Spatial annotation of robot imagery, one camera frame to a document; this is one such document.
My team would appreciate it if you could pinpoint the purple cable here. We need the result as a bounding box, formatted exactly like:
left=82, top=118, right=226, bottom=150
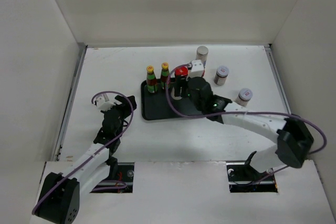
left=165, top=62, right=328, bottom=185
left=31, top=90, right=134, bottom=216

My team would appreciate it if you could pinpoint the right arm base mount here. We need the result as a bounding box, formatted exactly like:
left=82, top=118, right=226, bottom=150
left=226, top=151, right=278, bottom=193

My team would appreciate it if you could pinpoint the grey-lid jar rear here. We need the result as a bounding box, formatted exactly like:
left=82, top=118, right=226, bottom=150
left=214, top=65, right=229, bottom=86

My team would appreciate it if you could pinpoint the grey-lid jar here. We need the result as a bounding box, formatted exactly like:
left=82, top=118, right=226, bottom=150
left=214, top=65, right=229, bottom=86
left=235, top=88, right=253, bottom=107

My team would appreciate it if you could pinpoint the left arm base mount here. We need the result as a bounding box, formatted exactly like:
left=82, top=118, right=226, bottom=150
left=92, top=157, right=135, bottom=194

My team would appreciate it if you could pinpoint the red-lid jar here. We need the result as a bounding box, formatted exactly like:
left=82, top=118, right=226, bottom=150
left=174, top=66, right=188, bottom=78

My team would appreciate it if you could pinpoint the red-label sauce bottle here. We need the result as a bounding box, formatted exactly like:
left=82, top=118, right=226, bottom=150
left=146, top=66, right=158, bottom=94

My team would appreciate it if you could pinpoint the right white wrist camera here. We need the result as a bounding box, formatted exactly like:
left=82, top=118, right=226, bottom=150
left=187, top=60, right=205, bottom=78

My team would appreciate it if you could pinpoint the grey-lid jar front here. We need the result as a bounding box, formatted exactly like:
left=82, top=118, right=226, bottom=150
left=235, top=88, right=253, bottom=107

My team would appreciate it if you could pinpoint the green-label sauce bottle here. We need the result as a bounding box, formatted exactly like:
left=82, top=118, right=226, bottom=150
left=160, top=62, right=170, bottom=90

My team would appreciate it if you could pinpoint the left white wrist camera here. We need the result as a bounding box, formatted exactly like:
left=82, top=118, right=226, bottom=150
left=93, top=93, right=114, bottom=111

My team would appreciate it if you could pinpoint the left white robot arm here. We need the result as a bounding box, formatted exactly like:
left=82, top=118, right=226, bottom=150
left=32, top=91, right=137, bottom=223

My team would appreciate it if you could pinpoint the tall silver-capped white bottle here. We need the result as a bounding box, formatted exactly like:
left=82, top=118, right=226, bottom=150
left=195, top=46, right=208, bottom=66

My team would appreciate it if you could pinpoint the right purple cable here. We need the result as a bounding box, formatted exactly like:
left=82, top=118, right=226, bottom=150
left=165, top=62, right=328, bottom=185

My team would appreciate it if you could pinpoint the black plastic tray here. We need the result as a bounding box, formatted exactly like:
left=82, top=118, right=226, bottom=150
left=141, top=79, right=202, bottom=121

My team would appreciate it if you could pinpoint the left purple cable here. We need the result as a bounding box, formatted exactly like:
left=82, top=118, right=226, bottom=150
left=31, top=90, right=134, bottom=216

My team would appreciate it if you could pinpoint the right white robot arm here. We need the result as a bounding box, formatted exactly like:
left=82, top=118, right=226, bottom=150
left=173, top=77, right=313, bottom=180

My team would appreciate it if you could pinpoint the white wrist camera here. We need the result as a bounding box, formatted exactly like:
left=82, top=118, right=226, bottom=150
left=187, top=60, right=205, bottom=78
left=93, top=93, right=114, bottom=111

